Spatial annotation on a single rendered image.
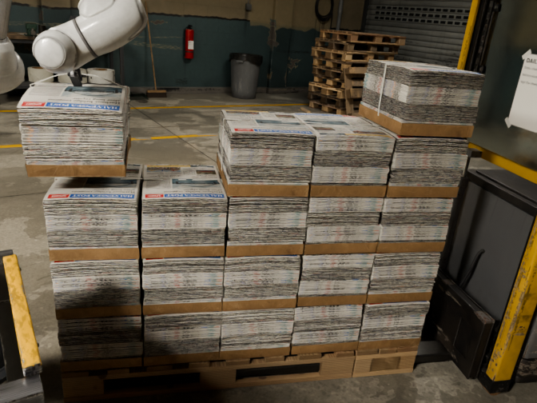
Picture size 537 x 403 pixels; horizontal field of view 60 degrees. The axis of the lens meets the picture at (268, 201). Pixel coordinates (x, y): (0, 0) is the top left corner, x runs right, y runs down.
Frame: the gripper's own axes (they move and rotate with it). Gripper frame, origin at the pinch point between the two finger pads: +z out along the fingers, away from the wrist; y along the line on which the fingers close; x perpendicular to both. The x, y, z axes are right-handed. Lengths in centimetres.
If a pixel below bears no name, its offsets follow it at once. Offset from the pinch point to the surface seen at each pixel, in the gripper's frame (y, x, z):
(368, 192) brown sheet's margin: 40, 98, -14
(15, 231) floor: 115, -66, 142
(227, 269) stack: 71, 49, -11
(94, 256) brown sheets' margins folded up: 65, 4, -12
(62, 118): 18.4, -2.3, -19.6
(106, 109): 15.3, 9.8, -19.8
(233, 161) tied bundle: 31, 49, -14
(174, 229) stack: 55, 30, -12
